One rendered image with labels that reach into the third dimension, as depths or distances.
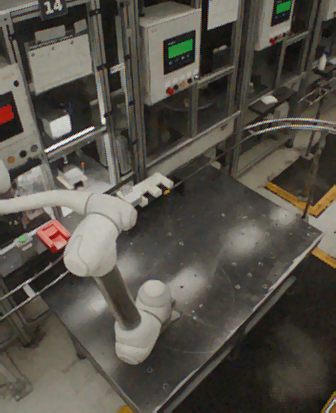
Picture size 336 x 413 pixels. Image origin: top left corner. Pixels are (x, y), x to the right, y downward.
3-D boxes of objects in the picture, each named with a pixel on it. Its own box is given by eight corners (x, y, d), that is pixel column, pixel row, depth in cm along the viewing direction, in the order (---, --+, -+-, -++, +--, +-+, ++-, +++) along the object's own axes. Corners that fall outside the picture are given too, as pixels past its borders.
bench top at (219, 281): (147, 422, 153) (147, 420, 151) (25, 277, 210) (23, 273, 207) (323, 237, 230) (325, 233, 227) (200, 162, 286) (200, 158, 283)
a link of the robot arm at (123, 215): (97, 183, 139) (78, 207, 130) (141, 195, 134) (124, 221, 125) (101, 208, 148) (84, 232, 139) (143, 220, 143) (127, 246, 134)
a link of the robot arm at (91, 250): (166, 331, 172) (147, 374, 157) (136, 324, 178) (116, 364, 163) (117, 212, 125) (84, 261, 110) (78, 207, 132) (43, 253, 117)
